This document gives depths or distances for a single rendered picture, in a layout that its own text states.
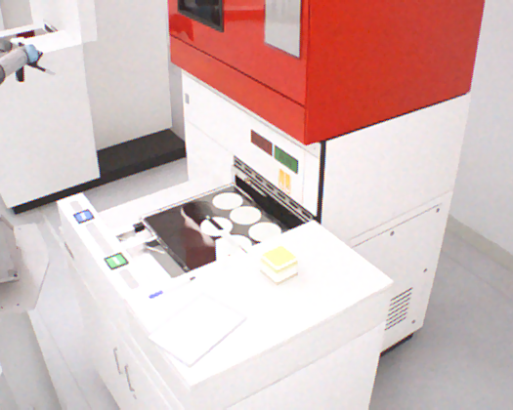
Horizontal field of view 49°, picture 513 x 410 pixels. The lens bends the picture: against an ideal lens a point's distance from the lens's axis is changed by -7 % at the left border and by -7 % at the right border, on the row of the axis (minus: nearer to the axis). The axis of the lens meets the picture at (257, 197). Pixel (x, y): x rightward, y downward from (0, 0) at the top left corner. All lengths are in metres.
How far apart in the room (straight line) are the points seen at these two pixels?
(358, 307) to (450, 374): 1.23
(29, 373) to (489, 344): 2.00
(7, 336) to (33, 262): 0.29
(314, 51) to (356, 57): 0.16
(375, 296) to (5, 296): 1.09
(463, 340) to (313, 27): 1.81
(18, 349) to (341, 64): 1.42
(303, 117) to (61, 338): 1.72
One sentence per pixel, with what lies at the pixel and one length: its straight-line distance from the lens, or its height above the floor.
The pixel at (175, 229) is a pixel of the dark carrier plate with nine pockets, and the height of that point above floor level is 0.90.
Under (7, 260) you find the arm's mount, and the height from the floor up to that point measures 0.90.
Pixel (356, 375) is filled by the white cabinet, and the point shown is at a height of 0.64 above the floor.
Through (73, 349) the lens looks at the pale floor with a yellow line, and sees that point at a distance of 2.82.
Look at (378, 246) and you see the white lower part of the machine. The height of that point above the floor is 0.73.
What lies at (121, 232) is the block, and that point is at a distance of 1.89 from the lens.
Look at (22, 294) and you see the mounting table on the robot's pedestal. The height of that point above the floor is 0.82.
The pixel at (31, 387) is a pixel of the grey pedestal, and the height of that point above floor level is 0.31.
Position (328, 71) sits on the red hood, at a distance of 1.60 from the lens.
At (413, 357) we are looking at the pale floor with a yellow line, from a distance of 2.76.
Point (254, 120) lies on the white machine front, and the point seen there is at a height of 1.16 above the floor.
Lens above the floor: 2.01
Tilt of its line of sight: 33 degrees down
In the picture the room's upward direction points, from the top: straight up
